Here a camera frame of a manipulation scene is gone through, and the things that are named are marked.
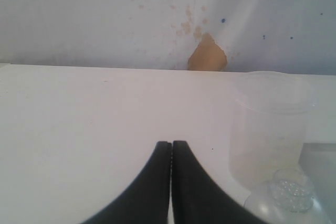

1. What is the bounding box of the frosted plastic container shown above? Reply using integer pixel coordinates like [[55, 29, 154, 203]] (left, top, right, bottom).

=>
[[229, 71, 314, 190]]

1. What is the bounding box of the clear glass jar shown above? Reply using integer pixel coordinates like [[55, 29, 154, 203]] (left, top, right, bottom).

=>
[[244, 168, 332, 223]]

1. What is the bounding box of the white plastic tray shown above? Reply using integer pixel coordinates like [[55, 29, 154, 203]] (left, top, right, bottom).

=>
[[299, 143, 336, 223]]

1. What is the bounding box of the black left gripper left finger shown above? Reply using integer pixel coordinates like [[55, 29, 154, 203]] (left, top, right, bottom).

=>
[[85, 142, 172, 224]]

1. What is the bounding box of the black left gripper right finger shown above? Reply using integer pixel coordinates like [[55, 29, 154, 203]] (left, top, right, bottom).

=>
[[172, 141, 264, 224]]

